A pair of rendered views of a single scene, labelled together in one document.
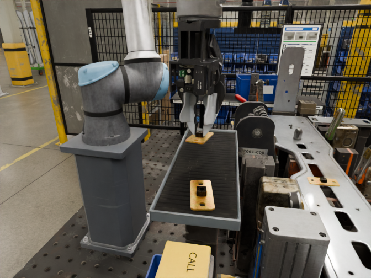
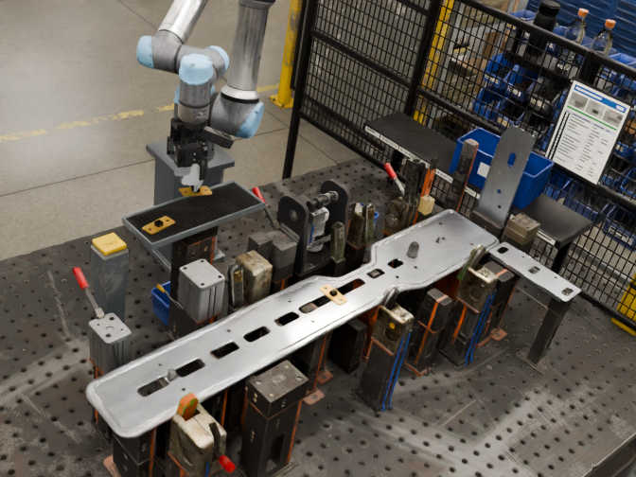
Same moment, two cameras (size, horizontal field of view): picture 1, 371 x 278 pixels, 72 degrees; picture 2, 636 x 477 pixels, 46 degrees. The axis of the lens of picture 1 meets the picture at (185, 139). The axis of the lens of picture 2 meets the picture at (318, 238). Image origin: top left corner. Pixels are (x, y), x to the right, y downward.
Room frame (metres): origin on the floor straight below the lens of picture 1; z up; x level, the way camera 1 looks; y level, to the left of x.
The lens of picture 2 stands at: (-0.75, -1.16, 2.31)
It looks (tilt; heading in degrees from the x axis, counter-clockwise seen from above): 35 degrees down; 31
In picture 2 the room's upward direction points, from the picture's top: 11 degrees clockwise
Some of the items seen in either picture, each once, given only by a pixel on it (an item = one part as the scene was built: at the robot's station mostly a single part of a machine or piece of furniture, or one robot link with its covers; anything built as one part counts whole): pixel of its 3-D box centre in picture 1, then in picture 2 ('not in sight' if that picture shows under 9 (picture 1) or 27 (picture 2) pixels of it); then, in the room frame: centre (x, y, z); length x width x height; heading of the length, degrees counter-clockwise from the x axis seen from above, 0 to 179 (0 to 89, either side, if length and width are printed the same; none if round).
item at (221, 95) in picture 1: (212, 90); (200, 164); (0.48, -0.05, 1.31); 0.05 x 0.02 x 0.09; 69
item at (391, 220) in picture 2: not in sight; (391, 246); (1.14, -0.33, 0.88); 0.07 x 0.06 x 0.35; 80
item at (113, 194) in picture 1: (114, 188); (186, 204); (0.77, 0.26, 0.90); 0.21 x 0.21 x 0.40; 76
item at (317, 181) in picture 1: (323, 180); (333, 292); (0.66, -0.41, 1.01); 0.08 x 0.04 x 0.01; 80
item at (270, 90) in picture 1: (262, 87); (500, 167); (1.56, -0.47, 1.10); 0.30 x 0.17 x 0.13; 88
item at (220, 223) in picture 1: (205, 162); (196, 212); (0.49, -0.04, 1.16); 0.37 x 0.14 x 0.02; 170
